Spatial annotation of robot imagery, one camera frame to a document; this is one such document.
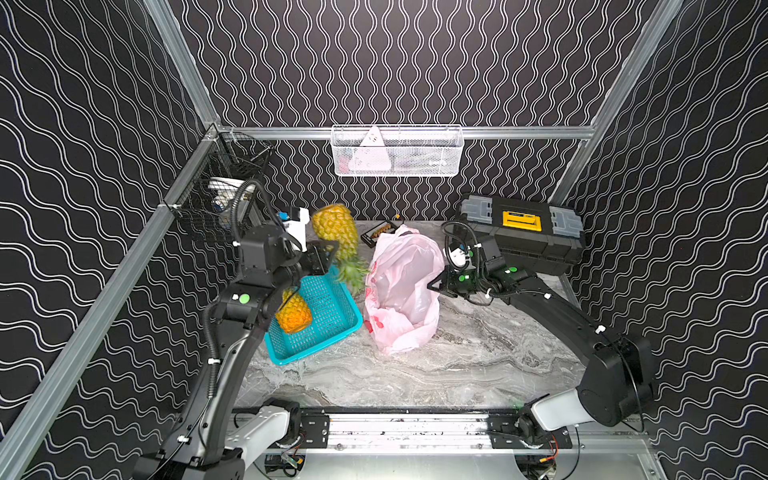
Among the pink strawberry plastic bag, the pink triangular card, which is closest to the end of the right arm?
the pink strawberry plastic bag

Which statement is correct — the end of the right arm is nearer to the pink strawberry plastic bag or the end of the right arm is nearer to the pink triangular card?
the pink strawberry plastic bag

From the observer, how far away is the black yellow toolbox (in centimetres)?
95
